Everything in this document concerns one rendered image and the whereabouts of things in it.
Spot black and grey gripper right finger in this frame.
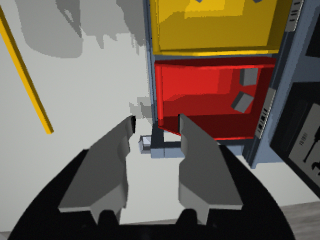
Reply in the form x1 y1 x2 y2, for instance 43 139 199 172
178 113 296 240

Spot yellow bar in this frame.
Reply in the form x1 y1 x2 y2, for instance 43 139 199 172
0 6 54 134

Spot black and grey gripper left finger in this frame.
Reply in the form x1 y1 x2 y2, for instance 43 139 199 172
7 115 136 240

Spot yellow open bin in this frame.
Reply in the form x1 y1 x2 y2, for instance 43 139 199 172
150 0 292 56

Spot grey metal shelf rack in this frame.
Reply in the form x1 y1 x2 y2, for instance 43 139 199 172
138 0 320 169

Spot red bin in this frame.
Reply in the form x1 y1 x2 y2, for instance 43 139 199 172
154 56 277 140

